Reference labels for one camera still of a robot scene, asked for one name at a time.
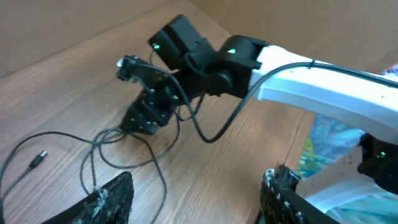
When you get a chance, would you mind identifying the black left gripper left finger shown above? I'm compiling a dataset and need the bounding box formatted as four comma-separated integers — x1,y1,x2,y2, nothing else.
43,172,134,224

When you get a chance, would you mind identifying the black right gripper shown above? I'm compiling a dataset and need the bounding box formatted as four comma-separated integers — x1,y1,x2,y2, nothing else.
119,67,183,134

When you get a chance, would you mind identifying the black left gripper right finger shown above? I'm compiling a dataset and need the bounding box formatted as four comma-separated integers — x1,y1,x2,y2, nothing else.
259,164,338,224

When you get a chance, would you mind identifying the black USB-A cable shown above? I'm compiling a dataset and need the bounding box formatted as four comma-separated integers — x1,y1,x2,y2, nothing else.
0,130,169,224

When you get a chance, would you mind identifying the black grey-plug USB-C cable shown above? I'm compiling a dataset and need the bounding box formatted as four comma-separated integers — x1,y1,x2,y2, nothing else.
79,102,206,195

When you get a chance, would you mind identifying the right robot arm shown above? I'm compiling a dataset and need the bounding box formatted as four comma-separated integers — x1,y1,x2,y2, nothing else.
116,14,397,193

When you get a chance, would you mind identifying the colourful patterned strip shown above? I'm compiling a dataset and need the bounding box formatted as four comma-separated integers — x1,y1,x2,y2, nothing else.
297,63,398,178

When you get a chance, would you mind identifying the black right camera cable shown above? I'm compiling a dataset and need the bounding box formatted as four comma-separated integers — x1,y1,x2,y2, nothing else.
133,60,398,144

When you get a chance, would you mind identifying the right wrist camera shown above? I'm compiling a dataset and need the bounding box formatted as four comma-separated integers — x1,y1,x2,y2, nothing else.
116,55,139,82

